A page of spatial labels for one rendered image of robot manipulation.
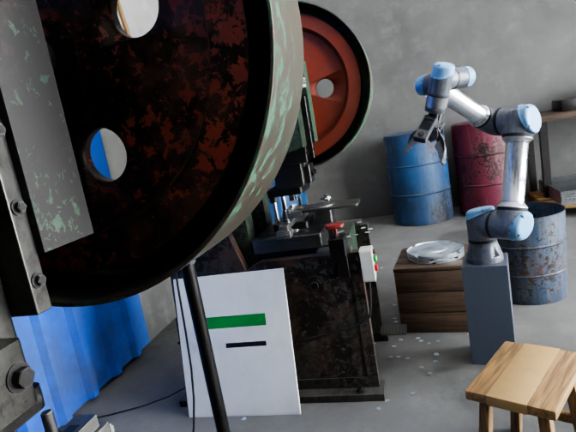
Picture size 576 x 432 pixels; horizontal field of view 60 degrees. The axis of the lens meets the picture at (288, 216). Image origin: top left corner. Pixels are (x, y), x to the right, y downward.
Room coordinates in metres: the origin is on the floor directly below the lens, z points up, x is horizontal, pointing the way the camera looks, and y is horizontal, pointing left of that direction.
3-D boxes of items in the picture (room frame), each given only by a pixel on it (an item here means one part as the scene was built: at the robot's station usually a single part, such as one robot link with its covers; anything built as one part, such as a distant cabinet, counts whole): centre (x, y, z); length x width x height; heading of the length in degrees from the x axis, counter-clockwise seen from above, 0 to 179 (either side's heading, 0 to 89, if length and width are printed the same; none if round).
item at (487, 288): (2.05, -0.80, 0.23); 0.18 x 0.18 x 0.45; 64
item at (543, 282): (2.67, -1.28, 0.24); 0.42 x 0.42 x 0.48
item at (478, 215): (2.05, -0.81, 0.62); 0.13 x 0.12 x 0.14; 33
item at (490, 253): (2.05, -0.80, 0.50); 0.15 x 0.15 x 0.10
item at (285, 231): (2.08, 0.01, 0.76); 0.17 x 0.06 x 0.10; 165
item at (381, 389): (2.03, 0.17, 0.45); 0.92 x 0.12 x 0.90; 75
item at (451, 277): (2.54, -0.74, 0.18); 0.40 x 0.38 x 0.35; 68
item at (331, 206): (2.20, -0.20, 0.72); 0.25 x 0.14 x 0.14; 75
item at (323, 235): (2.25, -0.03, 0.68); 0.45 x 0.30 x 0.06; 165
